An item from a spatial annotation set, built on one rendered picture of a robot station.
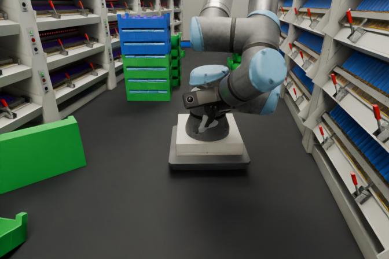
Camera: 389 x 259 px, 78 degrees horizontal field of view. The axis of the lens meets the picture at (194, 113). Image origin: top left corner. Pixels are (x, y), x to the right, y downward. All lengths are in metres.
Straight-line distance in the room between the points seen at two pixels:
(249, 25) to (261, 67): 0.14
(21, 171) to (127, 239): 0.49
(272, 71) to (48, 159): 0.86
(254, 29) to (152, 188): 0.64
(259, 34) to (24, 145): 0.85
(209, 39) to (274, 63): 0.18
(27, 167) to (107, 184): 0.29
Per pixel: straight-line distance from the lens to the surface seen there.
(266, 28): 0.65
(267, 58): 0.58
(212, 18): 0.67
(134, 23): 1.61
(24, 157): 1.06
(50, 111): 1.47
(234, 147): 0.98
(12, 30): 1.33
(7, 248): 0.87
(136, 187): 0.95
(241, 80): 0.59
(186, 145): 0.96
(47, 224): 0.93
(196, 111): 0.94
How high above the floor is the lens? 0.61
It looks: 24 degrees down
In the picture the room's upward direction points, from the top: straight up
